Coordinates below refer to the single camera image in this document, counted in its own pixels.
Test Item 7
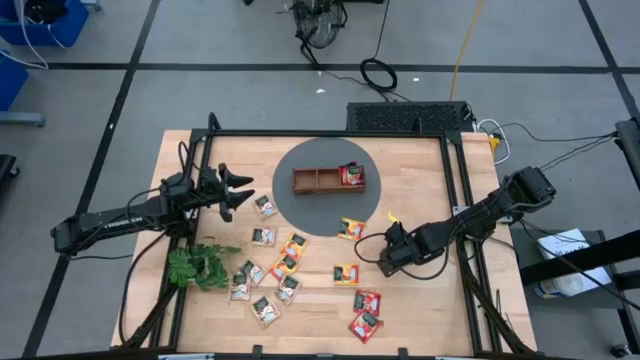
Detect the white paper sheet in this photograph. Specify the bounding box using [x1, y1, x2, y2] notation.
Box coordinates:
[537, 227, 614, 299]

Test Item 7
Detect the wooden three-compartment box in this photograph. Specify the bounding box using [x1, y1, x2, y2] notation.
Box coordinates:
[291, 167, 367, 196]

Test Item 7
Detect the white cable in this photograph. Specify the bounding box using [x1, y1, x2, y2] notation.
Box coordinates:
[474, 117, 512, 166]

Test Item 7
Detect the green artificial plant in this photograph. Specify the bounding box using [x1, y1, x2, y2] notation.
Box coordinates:
[167, 243, 242, 292]

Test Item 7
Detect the round grey woven placemat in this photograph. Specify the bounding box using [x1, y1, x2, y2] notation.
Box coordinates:
[271, 137, 382, 238]

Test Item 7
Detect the grey side table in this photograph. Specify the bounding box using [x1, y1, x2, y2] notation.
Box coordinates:
[509, 227, 626, 309]

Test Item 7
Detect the orange tea packet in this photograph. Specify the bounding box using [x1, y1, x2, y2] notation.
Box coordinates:
[333, 263, 361, 287]
[268, 253, 300, 283]
[280, 232, 310, 261]
[337, 216, 367, 242]

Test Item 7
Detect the small blue bin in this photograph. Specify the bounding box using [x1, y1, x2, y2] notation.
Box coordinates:
[0, 49, 30, 112]

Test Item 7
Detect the yellow hanging cable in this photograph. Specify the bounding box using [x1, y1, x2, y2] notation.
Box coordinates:
[448, 0, 485, 101]

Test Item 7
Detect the coiled black floor cable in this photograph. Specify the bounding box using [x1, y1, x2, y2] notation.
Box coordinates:
[359, 57, 399, 94]

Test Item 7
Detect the large blue bin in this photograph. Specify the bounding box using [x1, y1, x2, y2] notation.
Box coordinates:
[0, 0, 90, 48]

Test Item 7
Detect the black floor fan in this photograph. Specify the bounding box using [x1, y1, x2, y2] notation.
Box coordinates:
[291, 0, 349, 50]

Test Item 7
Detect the black perforated computer case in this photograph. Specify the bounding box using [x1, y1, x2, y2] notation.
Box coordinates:
[345, 100, 474, 134]

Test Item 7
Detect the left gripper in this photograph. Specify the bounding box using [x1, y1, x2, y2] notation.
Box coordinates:
[196, 163, 256, 224]

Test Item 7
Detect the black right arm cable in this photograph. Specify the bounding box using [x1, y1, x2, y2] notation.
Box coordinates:
[353, 232, 451, 281]

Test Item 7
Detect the black metal beam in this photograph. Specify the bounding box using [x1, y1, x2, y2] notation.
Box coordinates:
[519, 230, 640, 291]

